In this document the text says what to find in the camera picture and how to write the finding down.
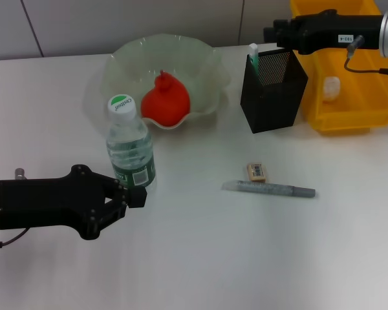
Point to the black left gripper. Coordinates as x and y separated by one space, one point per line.
51 201

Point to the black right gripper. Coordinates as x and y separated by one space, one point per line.
329 30

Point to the mint green utility knife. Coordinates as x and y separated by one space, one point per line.
254 59

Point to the clear water bottle green label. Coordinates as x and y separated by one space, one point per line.
129 142

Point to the white paper ball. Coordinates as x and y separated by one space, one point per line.
331 88

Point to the red-orange fruit with stem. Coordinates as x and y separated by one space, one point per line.
166 103

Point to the beige eraser with barcode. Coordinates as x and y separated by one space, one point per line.
257 172

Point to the black mesh pen holder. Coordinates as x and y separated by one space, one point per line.
271 106

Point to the translucent green wavy fruit plate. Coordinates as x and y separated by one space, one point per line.
181 55

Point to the grey marker pen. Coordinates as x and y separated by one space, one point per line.
268 189

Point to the yellow plastic storage bin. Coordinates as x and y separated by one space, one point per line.
355 106

